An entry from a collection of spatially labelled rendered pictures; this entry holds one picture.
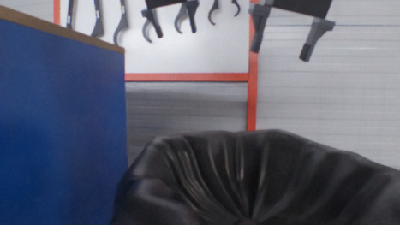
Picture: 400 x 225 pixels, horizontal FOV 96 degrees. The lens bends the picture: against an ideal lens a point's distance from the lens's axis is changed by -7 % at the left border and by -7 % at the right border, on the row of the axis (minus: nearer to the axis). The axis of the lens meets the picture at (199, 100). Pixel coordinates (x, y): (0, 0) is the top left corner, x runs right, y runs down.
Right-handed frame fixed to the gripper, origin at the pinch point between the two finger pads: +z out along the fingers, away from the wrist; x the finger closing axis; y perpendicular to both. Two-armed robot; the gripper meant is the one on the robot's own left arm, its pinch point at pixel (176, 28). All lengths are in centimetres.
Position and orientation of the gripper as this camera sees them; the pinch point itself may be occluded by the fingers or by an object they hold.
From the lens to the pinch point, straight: 70.0
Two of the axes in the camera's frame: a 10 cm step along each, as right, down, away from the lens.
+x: -9.7, 0.8, 2.2
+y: 1.2, -6.5, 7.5
